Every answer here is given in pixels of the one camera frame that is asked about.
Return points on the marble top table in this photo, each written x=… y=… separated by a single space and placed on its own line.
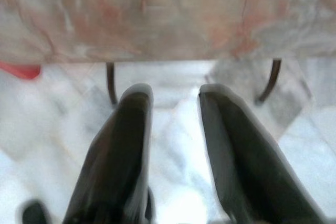
x=157 y=24

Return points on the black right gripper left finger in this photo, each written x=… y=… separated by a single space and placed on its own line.
x=123 y=155

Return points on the red plastic stool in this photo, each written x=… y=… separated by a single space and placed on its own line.
x=21 y=70

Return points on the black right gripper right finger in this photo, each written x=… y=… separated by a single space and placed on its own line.
x=241 y=161

